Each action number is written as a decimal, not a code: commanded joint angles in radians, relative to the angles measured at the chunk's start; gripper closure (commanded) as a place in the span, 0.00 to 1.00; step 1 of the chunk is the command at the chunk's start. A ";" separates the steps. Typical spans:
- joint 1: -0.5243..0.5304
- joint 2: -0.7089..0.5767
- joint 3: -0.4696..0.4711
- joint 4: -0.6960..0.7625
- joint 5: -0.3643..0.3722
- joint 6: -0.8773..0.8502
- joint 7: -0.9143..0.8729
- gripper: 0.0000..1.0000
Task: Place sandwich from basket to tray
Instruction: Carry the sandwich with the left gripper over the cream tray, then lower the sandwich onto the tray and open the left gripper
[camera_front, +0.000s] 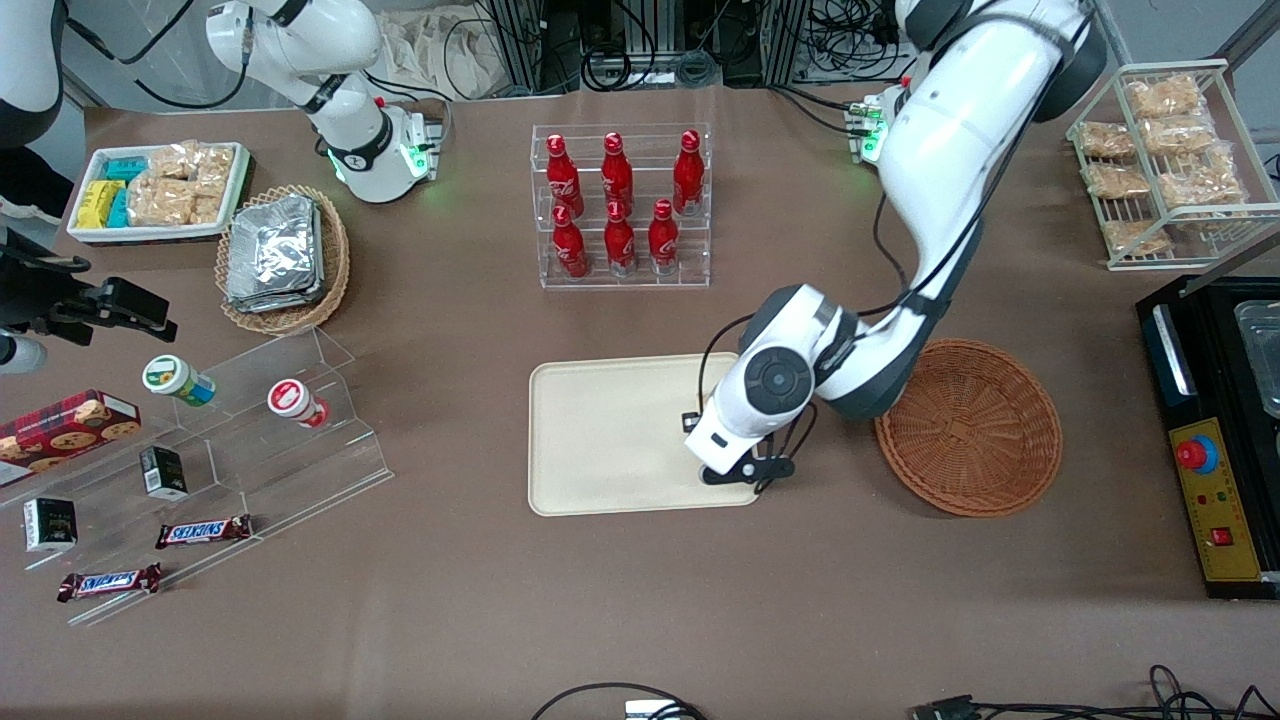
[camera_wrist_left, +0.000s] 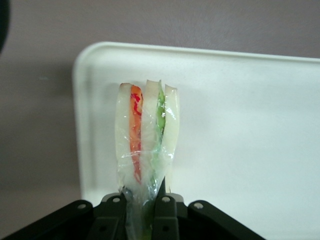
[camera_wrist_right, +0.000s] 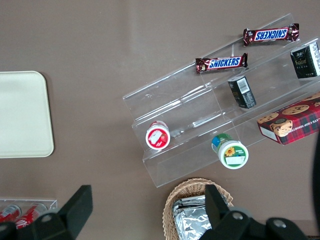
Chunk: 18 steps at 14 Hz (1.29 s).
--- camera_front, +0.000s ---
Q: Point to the white power adapter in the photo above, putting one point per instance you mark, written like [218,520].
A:
[650,710]

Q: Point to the round brown wicker basket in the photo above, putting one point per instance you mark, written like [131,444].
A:
[970,430]

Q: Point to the clear bag of crackers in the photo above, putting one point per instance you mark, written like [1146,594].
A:
[1163,97]
[1115,180]
[1178,135]
[1200,187]
[1105,140]
[1135,237]

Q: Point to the small black carton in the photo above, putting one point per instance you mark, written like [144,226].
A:
[163,473]
[50,525]

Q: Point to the red plaid cookie box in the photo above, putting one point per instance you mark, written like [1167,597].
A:
[60,435]

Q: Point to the green lid yogurt cup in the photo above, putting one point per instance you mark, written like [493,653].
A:
[175,380]

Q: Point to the black control box yellow panel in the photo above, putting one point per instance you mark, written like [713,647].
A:
[1170,380]

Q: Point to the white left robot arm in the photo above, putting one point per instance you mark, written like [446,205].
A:
[950,130]

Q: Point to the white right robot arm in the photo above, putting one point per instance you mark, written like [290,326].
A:
[300,40]

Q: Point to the clear acrylic tiered stand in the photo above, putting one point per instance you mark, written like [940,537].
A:
[300,470]

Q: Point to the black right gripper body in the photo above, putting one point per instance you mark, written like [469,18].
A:
[52,296]

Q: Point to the clear bag of rice snacks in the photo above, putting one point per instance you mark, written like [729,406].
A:
[208,203]
[172,162]
[160,202]
[215,167]

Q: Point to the white rectangular snack bin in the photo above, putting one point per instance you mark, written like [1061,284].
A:
[150,235]

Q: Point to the red lid yogurt cup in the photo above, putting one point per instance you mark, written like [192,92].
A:
[293,400]

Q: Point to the red cola bottle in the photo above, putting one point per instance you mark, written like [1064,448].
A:
[620,245]
[688,178]
[570,248]
[617,178]
[563,180]
[663,242]

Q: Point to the stack of silver foil packs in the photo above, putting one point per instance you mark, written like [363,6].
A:
[275,255]

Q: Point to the red emergency stop button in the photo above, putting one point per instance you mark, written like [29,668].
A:
[1195,454]

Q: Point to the clear acrylic bottle rack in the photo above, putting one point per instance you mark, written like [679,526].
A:
[640,280]

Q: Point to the aluminium frame post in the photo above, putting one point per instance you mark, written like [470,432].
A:
[515,45]
[785,40]

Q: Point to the yellow snack pack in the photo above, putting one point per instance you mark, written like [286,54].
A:
[97,203]

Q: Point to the cream plastic tray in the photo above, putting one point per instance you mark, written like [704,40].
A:
[610,440]

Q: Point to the white cloth bag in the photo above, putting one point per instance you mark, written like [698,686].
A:
[440,50]

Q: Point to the snickers chocolate bar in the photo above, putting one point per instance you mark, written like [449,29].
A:
[110,582]
[203,531]

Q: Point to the oval tan wicker basket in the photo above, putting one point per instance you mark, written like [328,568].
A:
[335,260]

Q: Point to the teal snack pack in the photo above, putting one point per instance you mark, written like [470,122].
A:
[119,210]
[125,169]

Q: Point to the clear plastic container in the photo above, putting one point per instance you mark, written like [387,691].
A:
[1262,350]

